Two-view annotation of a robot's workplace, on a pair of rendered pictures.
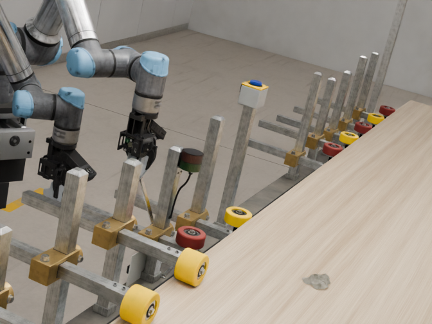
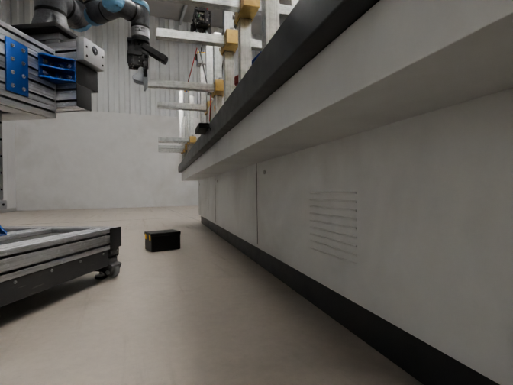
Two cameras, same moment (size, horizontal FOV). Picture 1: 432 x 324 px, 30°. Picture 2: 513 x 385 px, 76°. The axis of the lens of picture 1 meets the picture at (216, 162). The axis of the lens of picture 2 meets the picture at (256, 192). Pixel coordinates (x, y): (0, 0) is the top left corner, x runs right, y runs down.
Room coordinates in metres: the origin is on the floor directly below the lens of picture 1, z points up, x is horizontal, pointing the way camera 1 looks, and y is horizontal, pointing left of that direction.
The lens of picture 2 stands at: (0.77, 0.89, 0.39)
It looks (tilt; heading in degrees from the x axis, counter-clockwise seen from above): 0 degrees down; 323
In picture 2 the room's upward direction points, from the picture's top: 1 degrees counter-clockwise
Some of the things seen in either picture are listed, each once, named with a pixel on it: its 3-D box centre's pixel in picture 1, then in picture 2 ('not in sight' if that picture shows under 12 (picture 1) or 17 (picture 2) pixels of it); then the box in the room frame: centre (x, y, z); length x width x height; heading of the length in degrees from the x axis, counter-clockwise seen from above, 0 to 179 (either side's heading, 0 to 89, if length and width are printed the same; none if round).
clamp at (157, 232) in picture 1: (156, 236); (219, 89); (2.07, 0.12, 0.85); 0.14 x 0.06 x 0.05; 159
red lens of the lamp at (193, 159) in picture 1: (192, 155); not in sight; (2.08, 0.07, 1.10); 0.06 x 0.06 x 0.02
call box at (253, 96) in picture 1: (252, 95); (202, 60); (2.57, -0.07, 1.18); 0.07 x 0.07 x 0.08; 69
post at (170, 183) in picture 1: (161, 224); (217, 85); (2.10, 0.11, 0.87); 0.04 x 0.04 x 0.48; 69
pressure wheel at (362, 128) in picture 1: (360, 135); not in sight; (3.64, -0.63, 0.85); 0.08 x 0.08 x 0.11
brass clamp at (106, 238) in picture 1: (115, 229); (229, 43); (1.84, 0.21, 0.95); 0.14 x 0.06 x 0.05; 159
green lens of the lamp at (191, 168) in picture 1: (190, 164); not in sight; (2.08, 0.07, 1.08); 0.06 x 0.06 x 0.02
